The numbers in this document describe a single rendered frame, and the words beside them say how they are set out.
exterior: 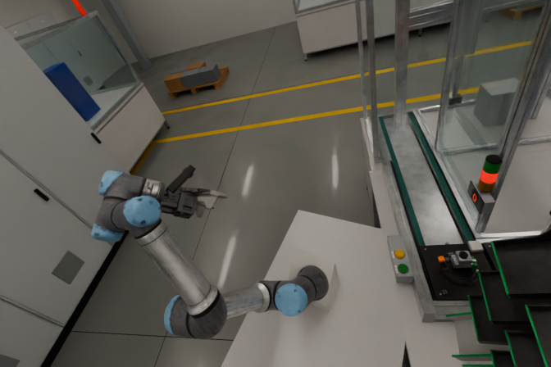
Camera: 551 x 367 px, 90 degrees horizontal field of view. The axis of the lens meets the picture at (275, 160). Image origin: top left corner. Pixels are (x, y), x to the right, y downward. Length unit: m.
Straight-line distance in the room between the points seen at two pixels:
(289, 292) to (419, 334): 0.57
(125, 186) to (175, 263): 0.26
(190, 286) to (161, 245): 0.14
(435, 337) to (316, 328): 0.48
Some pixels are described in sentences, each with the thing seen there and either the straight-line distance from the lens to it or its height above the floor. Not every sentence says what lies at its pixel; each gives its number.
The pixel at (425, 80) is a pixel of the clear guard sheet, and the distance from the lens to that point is 2.33.
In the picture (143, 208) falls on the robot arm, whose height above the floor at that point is 1.83.
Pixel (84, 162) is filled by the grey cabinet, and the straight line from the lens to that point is 3.43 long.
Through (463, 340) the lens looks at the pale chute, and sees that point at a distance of 1.32.
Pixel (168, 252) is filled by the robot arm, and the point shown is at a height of 1.70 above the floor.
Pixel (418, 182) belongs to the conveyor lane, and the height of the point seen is 0.92.
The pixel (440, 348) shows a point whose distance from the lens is 1.45.
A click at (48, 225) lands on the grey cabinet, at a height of 0.82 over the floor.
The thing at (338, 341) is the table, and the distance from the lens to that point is 1.44.
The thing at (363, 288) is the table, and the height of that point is 0.86.
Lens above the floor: 2.25
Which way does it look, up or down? 39 degrees down
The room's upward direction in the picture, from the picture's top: 20 degrees counter-clockwise
